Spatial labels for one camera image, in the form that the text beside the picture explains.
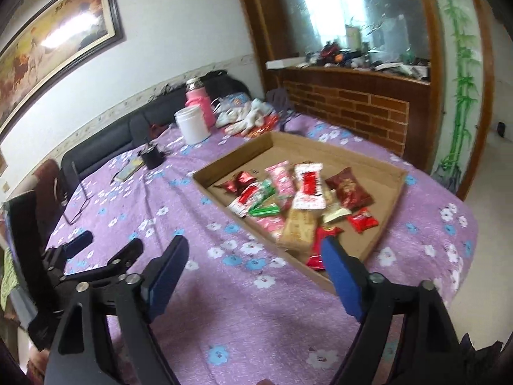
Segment green white candy wrapper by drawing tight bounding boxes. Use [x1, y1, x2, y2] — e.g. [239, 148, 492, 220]
[321, 197, 351, 224]

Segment clear biscuit pack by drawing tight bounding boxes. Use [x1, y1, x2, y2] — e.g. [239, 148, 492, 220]
[277, 209, 319, 253]

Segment large red snack bag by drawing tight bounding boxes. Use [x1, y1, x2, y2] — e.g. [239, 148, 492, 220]
[325, 167, 374, 211]

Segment small green cake packet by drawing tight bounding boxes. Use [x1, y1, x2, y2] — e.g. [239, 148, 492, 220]
[247, 202, 281, 217]

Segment eyeglasses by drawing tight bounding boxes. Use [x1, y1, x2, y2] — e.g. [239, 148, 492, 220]
[53, 161, 92, 226]

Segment brown chair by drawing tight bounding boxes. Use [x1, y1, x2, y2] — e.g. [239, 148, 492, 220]
[32, 159, 65, 247]

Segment red white snack packet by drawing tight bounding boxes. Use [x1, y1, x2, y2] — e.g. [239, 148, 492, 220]
[292, 163, 326, 210]

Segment purple floral tablecloth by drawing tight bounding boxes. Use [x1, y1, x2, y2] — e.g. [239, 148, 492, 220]
[49, 115, 478, 384]

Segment cardboard tray box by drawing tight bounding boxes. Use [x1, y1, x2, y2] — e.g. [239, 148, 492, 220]
[193, 132, 406, 292]

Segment smartphone on table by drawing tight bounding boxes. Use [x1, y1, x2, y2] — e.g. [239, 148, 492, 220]
[114, 157, 144, 183]

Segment black round container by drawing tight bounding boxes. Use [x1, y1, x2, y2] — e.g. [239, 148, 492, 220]
[138, 142, 165, 169]

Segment small red foil snack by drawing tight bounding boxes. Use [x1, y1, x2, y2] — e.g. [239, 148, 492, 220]
[215, 170, 257, 196]

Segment pink candy bar wrapper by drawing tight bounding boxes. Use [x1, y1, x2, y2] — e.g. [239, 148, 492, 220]
[265, 160, 296, 198]

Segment white plastic jar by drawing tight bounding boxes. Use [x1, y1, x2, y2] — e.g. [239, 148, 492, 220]
[175, 105, 210, 145]

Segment red envelope on table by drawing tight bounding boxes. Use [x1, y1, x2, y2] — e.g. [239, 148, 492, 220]
[223, 114, 278, 138]

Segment white gloves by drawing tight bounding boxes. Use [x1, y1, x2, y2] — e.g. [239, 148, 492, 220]
[213, 98, 275, 129]

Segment pink thermos bottle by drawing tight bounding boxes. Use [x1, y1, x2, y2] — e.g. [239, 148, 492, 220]
[185, 77, 216, 128]

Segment black sofa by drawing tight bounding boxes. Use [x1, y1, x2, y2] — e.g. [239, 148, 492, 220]
[59, 69, 251, 197]

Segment framed horse painting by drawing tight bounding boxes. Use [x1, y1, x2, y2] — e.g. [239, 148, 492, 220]
[1, 0, 123, 137]

